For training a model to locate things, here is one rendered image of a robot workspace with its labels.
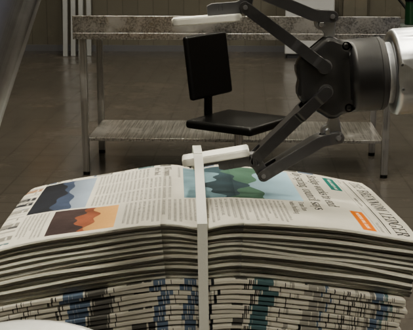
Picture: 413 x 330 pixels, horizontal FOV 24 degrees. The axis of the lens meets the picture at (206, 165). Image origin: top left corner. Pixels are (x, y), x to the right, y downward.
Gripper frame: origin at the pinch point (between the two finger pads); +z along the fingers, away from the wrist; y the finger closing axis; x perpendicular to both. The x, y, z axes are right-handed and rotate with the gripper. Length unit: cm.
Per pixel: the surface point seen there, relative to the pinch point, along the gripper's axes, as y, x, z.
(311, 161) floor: 123, 524, -69
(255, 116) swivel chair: 74, 428, -29
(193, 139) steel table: 95, 487, 7
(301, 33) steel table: 34, 475, -62
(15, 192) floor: 111, 447, 113
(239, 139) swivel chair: 85, 421, -19
